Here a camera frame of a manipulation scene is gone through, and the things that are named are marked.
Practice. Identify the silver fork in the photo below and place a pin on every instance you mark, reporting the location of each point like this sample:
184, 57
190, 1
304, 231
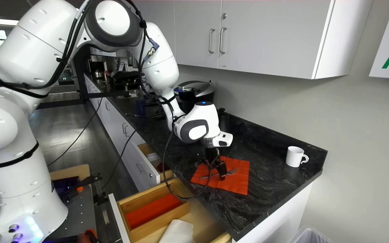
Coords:
235, 172

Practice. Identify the wooden drawer with white front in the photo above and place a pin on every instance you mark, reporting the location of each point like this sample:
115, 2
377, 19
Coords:
144, 198

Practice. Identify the white base cabinet row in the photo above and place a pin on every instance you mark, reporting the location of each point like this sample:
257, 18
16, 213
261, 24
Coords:
113, 122

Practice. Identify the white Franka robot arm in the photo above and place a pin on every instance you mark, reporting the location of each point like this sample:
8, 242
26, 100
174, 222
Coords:
23, 136

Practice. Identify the small wooden drawer white front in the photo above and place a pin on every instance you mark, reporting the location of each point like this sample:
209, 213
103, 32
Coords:
144, 169

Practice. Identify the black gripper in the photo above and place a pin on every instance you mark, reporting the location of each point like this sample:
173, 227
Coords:
213, 156

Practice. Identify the white wall cabinet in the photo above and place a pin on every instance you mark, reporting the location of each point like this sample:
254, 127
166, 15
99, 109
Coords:
270, 36

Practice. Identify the orange cloth napkin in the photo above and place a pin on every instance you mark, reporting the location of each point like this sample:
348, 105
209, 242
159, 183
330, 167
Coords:
239, 184

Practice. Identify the wood-edged robot cart table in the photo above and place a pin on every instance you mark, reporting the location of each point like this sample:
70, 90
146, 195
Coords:
80, 211

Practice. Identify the white paper napkin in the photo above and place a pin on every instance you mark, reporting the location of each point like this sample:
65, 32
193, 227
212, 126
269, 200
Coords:
176, 231

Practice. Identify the white mug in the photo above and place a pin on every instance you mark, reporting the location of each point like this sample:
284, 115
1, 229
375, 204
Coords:
294, 157

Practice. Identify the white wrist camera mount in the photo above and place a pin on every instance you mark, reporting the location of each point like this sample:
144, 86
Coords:
223, 141

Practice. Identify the orange drawer liner cloth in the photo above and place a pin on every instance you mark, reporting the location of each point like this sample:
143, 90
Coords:
151, 211

